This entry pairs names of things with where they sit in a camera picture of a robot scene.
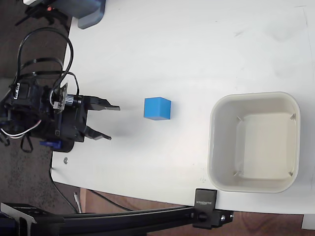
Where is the cream plastic bin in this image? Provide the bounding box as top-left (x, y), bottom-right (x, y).
top-left (207, 91), bottom-right (301, 194)

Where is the thin black cable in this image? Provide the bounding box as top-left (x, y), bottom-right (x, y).
top-left (50, 167), bottom-right (135, 213)

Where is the gripper camera circuit board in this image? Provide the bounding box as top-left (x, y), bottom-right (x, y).
top-left (50, 83), bottom-right (83, 114)

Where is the black looped cable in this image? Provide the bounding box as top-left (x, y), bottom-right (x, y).
top-left (16, 27), bottom-right (80, 99)

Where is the blue clamp piece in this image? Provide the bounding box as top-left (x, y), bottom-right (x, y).
top-left (39, 140), bottom-right (63, 150)

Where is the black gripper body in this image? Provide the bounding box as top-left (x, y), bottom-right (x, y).
top-left (54, 95), bottom-right (91, 143)

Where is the white cable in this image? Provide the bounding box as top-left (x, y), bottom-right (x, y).
top-left (0, 119), bottom-right (42, 137)

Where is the black table clamp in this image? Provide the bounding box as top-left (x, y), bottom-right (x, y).
top-left (192, 188), bottom-right (235, 230)

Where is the black six-joint robot arm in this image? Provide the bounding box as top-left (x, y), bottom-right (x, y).
top-left (0, 78), bottom-right (62, 148)

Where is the gray blue device base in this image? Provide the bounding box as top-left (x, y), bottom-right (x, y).
top-left (54, 0), bottom-right (107, 30)

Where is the black metal rail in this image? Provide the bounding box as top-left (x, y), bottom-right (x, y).
top-left (0, 202), bottom-right (197, 236)

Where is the blue cube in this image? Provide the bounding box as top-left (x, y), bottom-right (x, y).
top-left (143, 96), bottom-right (172, 121)

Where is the black clamp with red dot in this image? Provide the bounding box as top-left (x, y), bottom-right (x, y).
top-left (14, 0), bottom-right (70, 27)

